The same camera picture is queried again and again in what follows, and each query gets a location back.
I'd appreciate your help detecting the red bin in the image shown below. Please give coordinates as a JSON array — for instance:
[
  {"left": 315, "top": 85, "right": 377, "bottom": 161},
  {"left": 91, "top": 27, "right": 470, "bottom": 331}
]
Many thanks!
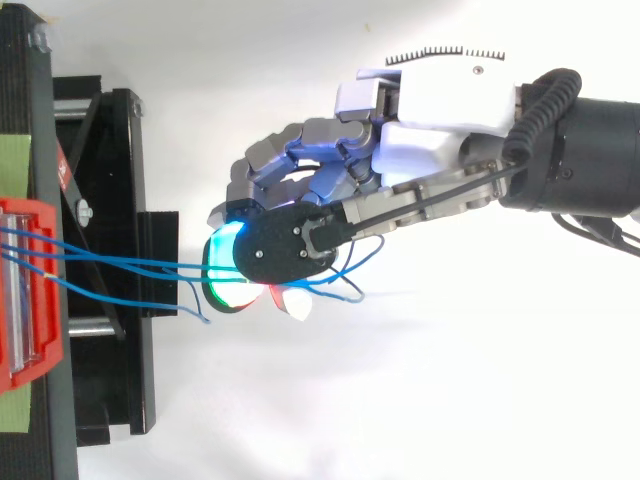
[{"left": 0, "top": 197, "right": 65, "bottom": 395}]

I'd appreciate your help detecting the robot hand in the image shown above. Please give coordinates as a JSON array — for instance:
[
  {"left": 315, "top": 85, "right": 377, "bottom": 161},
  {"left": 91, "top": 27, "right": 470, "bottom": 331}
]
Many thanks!
[{"left": 201, "top": 44, "right": 525, "bottom": 323}]

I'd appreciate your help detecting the blue cable bundle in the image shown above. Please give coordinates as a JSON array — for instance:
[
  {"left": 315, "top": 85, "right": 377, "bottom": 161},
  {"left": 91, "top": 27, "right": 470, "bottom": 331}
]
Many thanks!
[{"left": 0, "top": 225, "right": 387, "bottom": 325}]

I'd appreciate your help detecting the black coiled cable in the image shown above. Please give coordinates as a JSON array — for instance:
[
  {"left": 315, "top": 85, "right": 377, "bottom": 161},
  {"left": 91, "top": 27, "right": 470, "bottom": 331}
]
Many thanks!
[{"left": 501, "top": 67, "right": 584, "bottom": 164}]

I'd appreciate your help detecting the thin black cable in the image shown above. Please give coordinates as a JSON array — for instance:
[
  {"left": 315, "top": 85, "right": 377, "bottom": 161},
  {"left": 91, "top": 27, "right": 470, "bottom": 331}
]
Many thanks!
[{"left": 549, "top": 211, "right": 640, "bottom": 259}]

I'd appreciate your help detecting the black stand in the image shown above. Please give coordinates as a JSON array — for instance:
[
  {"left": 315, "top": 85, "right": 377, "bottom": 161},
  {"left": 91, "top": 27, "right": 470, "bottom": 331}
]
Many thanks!
[{"left": 0, "top": 3, "right": 181, "bottom": 480}]

